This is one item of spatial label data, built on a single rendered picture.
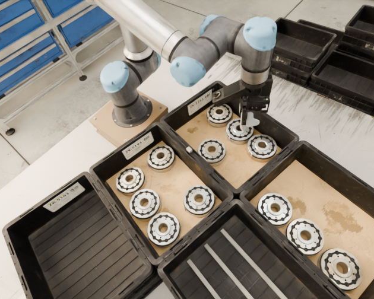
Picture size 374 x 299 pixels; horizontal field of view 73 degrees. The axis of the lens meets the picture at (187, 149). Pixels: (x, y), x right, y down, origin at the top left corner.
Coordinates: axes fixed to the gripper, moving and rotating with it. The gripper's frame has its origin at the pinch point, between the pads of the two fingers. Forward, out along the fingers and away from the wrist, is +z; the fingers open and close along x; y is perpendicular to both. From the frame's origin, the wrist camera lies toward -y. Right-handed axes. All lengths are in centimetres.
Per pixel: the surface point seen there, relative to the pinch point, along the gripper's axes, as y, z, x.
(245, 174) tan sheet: 1.5, 11.0, -14.7
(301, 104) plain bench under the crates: 31.3, 24.0, 28.5
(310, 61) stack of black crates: 47, 37, 73
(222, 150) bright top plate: -6.2, 8.1, -6.7
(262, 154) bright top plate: 7.4, 8.2, -8.2
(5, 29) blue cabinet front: -161, 23, 109
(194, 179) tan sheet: -16.3, 11.1, -16.6
